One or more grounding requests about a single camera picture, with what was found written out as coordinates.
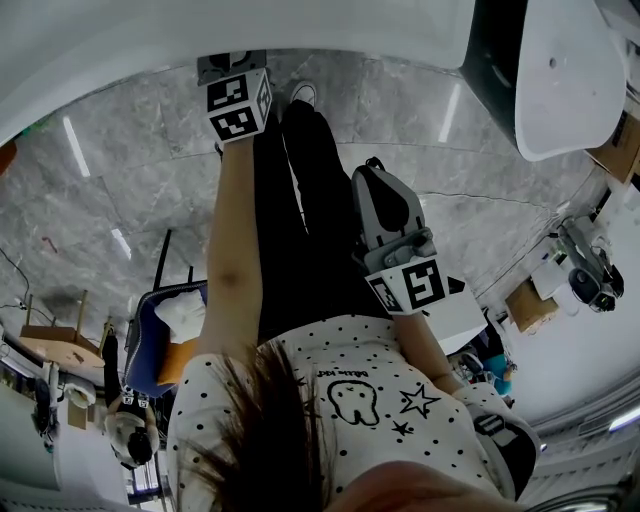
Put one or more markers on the white cushion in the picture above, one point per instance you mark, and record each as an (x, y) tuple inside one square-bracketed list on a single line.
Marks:
[(180, 315)]

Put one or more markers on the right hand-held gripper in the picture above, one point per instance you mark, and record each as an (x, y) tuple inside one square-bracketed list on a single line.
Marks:
[(420, 285)]

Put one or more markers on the person's head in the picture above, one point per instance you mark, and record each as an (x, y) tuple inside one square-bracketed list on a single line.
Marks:
[(410, 490)]

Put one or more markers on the person's right forearm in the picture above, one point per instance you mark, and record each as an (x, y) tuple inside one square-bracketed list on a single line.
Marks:
[(417, 345)]

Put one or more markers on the person's right white shoe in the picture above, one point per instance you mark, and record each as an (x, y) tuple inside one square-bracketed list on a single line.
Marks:
[(303, 94)]

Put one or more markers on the blue chair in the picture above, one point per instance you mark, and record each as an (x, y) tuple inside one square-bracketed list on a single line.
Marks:
[(140, 350)]

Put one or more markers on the small cardboard box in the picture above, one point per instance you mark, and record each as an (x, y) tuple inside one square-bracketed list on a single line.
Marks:
[(530, 307)]

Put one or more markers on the orange sofa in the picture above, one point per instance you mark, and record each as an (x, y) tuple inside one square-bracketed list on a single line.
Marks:
[(6, 160)]

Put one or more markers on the person's black backpack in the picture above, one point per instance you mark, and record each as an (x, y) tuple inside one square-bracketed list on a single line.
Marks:
[(522, 450)]

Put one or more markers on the white bathtub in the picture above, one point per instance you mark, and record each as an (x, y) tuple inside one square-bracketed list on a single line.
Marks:
[(565, 90)]

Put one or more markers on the person's left forearm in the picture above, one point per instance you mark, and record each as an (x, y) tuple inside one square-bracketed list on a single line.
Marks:
[(230, 225)]

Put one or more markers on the person's black trousers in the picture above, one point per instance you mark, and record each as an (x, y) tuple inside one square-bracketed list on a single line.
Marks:
[(305, 250)]

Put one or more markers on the white grey device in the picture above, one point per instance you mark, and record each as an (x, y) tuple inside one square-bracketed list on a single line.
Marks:
[(45, 400)]

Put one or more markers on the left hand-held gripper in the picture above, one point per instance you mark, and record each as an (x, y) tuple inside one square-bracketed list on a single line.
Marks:
[(235, 107)]

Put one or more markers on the orange cushion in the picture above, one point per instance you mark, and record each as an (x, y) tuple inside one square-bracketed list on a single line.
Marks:
[(175, 362)]

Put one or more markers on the large cardboard box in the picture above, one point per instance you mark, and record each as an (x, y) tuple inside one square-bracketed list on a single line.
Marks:
[(620, 150)]

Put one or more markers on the white table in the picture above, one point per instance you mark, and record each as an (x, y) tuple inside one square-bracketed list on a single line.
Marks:
[(465, 320)]

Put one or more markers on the person's white polka-dot shirt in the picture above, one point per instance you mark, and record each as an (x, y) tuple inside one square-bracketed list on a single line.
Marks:
[(360, 345)]

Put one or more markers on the grey robot device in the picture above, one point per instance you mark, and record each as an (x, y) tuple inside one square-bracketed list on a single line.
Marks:
[(587, 285)]

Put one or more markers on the wooden stool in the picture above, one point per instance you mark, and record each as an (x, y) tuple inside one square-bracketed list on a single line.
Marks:
[(55, 342)]

